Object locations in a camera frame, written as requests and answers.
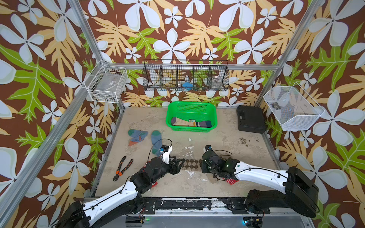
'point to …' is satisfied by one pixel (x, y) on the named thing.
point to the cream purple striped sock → (177, 121)
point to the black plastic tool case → (251, 119)
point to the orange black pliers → (119, 173)
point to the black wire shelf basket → (185, 75)
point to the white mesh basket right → (292, 107)
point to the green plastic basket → (193, 117)
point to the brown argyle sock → (192, 164)
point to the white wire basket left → (105, 83)
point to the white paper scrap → (190, 139)
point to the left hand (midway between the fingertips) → (181, 157)
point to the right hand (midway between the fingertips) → (199, 165)
